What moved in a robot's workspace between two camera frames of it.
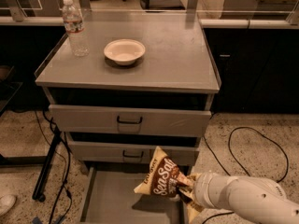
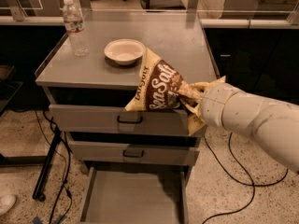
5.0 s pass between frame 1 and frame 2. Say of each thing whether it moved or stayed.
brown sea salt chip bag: moved
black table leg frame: stayed
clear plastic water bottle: stayed
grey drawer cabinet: stayed
